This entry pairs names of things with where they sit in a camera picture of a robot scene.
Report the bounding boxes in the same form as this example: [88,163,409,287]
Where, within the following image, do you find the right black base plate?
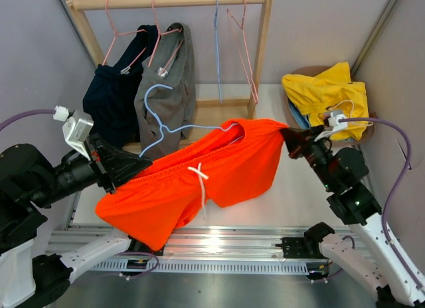
[275,237,323,259]

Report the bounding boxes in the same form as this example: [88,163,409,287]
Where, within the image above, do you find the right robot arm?
[281,126,424,307]

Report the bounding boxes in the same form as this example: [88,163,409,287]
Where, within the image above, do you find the orange shorts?
[95,119,287,251]

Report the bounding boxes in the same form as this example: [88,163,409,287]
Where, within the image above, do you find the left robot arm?
[1,135,153,307]

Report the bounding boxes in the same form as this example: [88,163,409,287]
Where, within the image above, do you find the pink hanger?
[146,0,185,72]
[226,0,258,104]
[102,0,147,75]

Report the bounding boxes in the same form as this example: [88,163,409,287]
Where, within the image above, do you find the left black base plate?
[127,238,164,256]

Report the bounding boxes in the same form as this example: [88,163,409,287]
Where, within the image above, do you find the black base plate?
[127,238,164,256]
[275,237,323,259]

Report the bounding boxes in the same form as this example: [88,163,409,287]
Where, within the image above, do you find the light blue shorts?
[288,100,311,129]

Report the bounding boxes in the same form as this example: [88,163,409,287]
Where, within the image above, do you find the slotted grey cable duct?
[92,258,309,275]

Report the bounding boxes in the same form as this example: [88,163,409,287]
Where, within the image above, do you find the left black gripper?
[29,131,153,207]

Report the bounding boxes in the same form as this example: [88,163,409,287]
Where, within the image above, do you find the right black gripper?
[281,123,337,190]

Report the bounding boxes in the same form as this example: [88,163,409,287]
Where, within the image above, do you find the yellow shorts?
[282,62,369,127]

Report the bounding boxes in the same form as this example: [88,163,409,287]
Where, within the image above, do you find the aluminium mounting rail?
[46,226,307,262]

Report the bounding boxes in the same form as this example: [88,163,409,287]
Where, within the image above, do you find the navy blue shorts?
[82,25,158,148]

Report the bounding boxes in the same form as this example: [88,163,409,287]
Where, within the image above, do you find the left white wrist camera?
[53,106,94,160]

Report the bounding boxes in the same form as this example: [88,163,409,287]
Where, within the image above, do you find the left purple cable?
[0,109,57,133]

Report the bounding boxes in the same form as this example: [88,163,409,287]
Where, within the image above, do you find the wooden clothes rack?
[64,0,275,153]

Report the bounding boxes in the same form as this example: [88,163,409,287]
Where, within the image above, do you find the grey shorts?
[134,23,197,160]

